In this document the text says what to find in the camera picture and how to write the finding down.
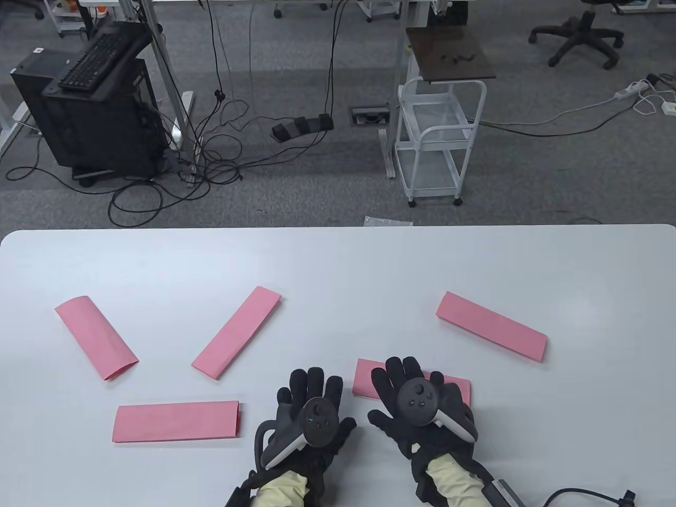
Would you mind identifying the tangle of black cables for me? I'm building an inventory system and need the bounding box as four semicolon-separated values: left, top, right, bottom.
5;90;249;228

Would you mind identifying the black keyboard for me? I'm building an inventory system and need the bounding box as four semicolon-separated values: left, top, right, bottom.
57;33;137;93

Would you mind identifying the black cable with connector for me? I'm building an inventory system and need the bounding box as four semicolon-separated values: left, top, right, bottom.
544;489;640;507

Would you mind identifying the pink paper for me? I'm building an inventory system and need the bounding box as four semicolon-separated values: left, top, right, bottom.
112;401;242;443
352;359;472;408
191;286;282;380
55;296;139;381
436;292;548;363

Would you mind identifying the white cable loop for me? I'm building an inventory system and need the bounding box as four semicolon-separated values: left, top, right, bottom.
634;87;676;114

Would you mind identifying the person's right hand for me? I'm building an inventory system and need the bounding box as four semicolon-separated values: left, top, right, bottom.
368;356;479;466

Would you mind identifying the person's left hand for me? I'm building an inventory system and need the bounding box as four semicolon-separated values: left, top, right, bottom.
256;367;358;478

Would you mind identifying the black foot pedal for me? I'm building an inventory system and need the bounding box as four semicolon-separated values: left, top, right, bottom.
271;114;335;142

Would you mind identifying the white desk foot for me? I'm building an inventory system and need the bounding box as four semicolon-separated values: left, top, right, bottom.
0;84;32;154

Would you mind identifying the black wheeled dolly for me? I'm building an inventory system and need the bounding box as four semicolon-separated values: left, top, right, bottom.
71;166;117;187

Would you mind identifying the hanging black cable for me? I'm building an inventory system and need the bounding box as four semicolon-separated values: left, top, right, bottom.
203;0;228;101
317;0;352;119

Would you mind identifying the grey desk leg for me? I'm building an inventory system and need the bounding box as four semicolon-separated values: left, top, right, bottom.
378;0;418;179

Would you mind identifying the white rolling cart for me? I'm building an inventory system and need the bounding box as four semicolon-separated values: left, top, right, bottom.
395;77;487;208

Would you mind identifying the black computer tower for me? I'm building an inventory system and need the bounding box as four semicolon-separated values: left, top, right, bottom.
11;50;165;180

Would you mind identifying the person's left forearm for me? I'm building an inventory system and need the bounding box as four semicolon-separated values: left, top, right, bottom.
253;472;311;507

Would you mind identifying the white storage cart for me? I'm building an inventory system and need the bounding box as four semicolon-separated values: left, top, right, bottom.
356;0;402;23
43;0;93;37

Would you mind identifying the long black floor cable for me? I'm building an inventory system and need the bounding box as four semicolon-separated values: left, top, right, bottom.
478;95;642;139

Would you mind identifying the white desk leg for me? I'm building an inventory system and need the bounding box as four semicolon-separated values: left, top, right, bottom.
119;0;195;185

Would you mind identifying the black white controller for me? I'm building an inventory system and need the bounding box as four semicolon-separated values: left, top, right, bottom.
396;379;478;443
261;397;340;470

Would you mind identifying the dark brown board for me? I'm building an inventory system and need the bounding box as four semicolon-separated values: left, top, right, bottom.
405;25;497;85

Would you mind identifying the metal floor socket box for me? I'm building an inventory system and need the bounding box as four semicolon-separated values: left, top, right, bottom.
350;106;391;126

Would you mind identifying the white power strip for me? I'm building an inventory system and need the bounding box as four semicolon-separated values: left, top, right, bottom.
614;79;651;101

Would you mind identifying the black office chair base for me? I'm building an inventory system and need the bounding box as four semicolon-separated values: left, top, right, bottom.
529;0;625;70
273;0;329;19

